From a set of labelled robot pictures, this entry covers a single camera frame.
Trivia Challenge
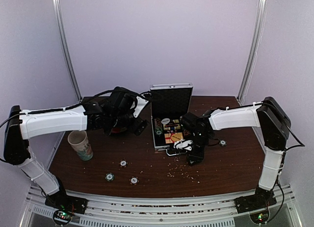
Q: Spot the left aluminium frame post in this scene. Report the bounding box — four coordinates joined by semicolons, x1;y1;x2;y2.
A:
52;0;82;101

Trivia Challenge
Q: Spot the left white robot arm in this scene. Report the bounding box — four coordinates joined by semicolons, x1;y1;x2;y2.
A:
1;87;152;209

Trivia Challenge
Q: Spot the green poker chip right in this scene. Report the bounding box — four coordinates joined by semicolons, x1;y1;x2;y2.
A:
219;140;227;147

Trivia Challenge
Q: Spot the black poker chip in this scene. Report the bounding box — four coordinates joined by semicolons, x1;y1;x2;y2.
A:
130;177;139;185
119;160;128;168

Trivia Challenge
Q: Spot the red Texas Hold'em card box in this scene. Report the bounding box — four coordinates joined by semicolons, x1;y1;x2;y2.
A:
164;132;183;144

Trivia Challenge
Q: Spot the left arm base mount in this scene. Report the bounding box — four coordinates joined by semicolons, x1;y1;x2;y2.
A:
45;196;88;227

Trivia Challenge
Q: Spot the green poker chip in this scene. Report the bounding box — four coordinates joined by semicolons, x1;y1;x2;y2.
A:
219;140;227;147
105;173;115;182

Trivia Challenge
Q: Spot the aluminium poker case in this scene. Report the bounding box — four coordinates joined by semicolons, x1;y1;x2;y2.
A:
150;83;193;152

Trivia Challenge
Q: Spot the brown chip stack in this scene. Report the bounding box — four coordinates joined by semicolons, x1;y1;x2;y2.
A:
154;118;162;128

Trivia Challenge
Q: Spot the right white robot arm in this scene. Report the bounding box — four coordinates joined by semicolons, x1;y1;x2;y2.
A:
174;97;291;208

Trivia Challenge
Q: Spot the yellow round button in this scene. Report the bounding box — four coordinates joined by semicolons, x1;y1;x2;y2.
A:
171;134;181;141

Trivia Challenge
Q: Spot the aluminium frame post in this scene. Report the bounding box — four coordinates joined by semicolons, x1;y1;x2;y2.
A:
237;0;267;104
52;0;82;101

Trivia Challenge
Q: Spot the white dealer button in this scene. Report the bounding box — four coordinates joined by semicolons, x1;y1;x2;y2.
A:
161;118;171;125

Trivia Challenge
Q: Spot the green poker chip front left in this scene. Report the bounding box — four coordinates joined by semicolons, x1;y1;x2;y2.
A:
105;173;115;182

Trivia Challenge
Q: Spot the right aluminium frame post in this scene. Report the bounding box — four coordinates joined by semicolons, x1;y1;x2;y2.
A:
237;0;267;104

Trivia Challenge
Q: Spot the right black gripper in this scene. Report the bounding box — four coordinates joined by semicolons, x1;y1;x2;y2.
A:
186;132;211;166

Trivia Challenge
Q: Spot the aluminium front rail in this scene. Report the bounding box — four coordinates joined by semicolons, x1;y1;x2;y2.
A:
17;185;305;227

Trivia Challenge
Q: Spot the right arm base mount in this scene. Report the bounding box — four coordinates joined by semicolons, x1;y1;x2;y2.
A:
234;191;277;225

